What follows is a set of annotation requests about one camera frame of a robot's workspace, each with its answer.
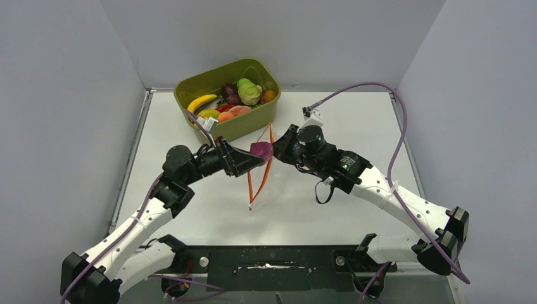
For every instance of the purple red onion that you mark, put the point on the purple red onion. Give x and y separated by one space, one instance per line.
262 149

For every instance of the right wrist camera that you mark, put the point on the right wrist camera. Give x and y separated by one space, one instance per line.
311 117

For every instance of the yellow mango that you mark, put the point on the yellow mango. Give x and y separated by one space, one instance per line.
209 113

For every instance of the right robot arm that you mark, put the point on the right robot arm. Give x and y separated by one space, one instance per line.
440 233

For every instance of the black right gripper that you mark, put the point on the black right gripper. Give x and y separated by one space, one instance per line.
281 148

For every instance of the pink peach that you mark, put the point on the pink peach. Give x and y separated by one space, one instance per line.
239 110

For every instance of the small orange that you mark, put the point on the small orange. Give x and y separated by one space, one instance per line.
268 96

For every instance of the yellow banana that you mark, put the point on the yellow banana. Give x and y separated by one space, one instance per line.
200 101

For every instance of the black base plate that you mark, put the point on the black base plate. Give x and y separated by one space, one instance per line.
278 268

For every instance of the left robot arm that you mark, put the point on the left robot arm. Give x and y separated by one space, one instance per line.
104 272

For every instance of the clear zip top bag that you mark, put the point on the clear zip top bag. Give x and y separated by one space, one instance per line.
258 177

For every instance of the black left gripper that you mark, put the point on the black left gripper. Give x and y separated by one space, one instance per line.
234 161

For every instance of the orange peach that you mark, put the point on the orange peach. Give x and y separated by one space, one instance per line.
224 116

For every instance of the green plastic bin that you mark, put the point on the green plastic bin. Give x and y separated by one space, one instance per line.
210 82

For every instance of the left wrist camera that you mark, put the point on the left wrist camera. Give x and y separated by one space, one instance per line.
208 124

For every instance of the red chili pepper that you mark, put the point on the red chili pepper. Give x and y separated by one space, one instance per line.
225 108

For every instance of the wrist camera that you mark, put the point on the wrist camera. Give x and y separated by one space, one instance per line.
311 117
208 124

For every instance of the green cabbage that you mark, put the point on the green cabbage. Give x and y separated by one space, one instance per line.
249 92

